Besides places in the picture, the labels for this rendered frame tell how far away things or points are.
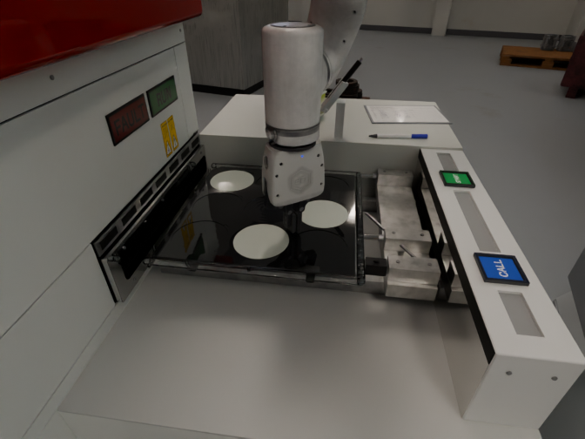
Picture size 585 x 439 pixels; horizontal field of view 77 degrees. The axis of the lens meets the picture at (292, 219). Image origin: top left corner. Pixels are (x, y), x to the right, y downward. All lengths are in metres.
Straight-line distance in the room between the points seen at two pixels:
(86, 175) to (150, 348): 0.27
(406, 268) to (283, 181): 0.24
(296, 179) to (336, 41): 0.21
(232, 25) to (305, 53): 4.03
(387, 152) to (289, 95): 0.43
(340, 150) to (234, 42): 3.73
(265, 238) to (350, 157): 0.34
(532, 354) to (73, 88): 0.63
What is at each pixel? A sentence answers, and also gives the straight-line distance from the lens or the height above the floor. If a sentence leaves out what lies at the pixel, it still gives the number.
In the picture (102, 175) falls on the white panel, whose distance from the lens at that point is 0.62.
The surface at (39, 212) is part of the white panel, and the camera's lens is 0.53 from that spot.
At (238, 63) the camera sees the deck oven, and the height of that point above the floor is 0.40.
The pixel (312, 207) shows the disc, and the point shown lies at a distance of 0.75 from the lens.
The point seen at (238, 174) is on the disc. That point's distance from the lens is 0.88.
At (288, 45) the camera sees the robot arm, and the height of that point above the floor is 1.22.
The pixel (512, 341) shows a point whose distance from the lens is 0.50.
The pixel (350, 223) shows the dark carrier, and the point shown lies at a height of 0.90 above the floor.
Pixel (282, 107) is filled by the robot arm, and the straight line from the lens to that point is 0.53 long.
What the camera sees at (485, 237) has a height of 0.96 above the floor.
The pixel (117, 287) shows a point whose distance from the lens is 0.66.
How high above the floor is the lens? 1.30
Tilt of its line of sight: 35 degrees down
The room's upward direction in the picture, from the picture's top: straight up
